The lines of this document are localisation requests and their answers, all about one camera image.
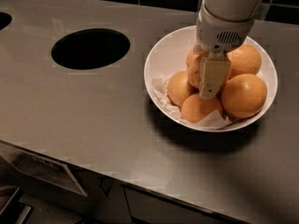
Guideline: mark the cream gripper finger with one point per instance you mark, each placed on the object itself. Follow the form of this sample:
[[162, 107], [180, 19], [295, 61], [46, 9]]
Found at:
[[214, 70]]

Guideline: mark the dark bin at bottom left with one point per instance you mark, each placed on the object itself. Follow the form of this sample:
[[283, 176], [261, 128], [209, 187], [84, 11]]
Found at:
[[12, 211]]

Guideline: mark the white ceramic bowl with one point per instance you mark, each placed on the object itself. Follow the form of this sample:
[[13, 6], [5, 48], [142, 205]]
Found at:
[[169, 55]]

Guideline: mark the open slanted drawer panel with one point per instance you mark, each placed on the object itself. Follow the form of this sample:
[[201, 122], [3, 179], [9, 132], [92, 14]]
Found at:
[[42, 168]]

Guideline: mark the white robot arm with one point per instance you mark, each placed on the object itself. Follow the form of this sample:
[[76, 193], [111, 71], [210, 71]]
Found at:
[[233, 10]]

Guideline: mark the orange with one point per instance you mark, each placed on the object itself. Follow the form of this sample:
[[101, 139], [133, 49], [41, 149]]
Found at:
[[244, 60], [195, 108], [190, 57], [194, 70], [243, 96], [179, 88]]

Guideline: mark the grey cabinet drawer front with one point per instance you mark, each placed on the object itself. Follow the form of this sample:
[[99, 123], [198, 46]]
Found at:
[[147, 207]]

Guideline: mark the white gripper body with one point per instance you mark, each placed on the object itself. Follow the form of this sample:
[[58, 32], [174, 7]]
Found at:
[[218, 33]]

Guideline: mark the white paper liner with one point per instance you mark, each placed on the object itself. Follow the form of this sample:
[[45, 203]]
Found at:
[[213, 122]]

